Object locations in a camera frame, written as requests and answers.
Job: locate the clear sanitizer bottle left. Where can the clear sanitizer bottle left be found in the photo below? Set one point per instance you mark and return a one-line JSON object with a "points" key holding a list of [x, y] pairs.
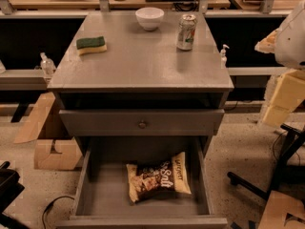
{"points": [[47, 65]]}

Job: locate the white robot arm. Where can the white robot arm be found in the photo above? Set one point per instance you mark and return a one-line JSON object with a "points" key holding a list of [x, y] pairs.
{"points": [[287, 43]]}

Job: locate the cardboard box bottom right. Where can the cardboard box bottom right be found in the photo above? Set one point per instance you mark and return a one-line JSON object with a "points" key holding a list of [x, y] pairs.
{"points": [[283, 212]]}

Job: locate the open grey bottom drawer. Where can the open grey bottom drawer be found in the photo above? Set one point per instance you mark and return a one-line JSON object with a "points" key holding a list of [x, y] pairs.
{"points": [[102, 199]]}

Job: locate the green and yellow sponge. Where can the green and yellow sponge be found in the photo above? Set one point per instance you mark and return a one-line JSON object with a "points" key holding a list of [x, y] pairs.
{"points": [[91, 45]]}

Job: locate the black object bottom left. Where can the black object bottom left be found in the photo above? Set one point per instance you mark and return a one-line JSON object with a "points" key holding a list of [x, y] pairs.
{"points": [[10, 189]]}

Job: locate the brown chip bag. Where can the brown chip bag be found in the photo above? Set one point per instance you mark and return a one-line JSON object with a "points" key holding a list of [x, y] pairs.
{"points": [[169, 175]]}

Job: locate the silver soda can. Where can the silver soda can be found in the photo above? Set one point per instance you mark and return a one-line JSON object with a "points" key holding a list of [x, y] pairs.
{"points": [[186, 30]]}

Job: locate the round metal drawer knob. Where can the round metal drawer knob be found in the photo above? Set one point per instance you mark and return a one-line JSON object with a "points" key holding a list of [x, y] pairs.
{"points": [[142, 124]]}

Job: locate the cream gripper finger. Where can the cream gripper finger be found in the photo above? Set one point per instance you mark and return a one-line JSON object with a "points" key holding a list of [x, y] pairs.
{"points": [[275, 116], [289, 91]]}

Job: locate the cardboard box on floor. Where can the cardboard box on floor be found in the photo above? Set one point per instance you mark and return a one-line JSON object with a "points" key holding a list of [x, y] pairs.
{"points": [[56, 154]]}

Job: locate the white pump bottle right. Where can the white pump bottle right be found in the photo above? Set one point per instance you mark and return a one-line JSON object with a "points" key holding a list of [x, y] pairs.
{"points": [[223, 55]]}

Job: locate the grey wooden drawer cabinet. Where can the grey wooden drawer cabinet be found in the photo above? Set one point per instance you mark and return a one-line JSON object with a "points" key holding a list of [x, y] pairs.
{"points": [[141, 70]]}

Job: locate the white ceramic bowl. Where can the white ceramic bowl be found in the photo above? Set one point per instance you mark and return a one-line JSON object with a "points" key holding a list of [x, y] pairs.
{"points": [[149, 18]]}

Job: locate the black chair base right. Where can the black chair base right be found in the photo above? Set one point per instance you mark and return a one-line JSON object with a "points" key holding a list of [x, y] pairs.
{"points": [[283, 172]]}

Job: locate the closed grey upper drawer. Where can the closed grey upper drawer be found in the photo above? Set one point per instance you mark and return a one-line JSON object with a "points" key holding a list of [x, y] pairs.
{"points": [[125, 122]]}

